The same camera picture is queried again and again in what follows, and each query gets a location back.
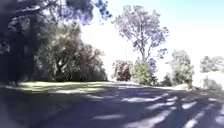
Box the reddish-brown bush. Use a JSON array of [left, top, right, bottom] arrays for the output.
[[111, 59, 134, 82]]

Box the green bush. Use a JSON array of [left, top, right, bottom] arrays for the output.
[[130, 59, 158, 86]]

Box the slender tall tree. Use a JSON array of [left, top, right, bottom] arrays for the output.
[[111, 4, 170, 64]]

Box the grey gravel path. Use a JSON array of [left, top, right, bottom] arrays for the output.
[[29, 83, 224, 128]]

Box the wide grass field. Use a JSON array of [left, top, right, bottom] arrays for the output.
[[0, 80, 116, 128]]

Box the green tree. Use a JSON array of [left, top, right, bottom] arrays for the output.
[[168, 49, 195, 88], [199, 55, 224, 91]]

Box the tall large tree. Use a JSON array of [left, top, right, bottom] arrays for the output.
[[0, 0, 113, 86]]

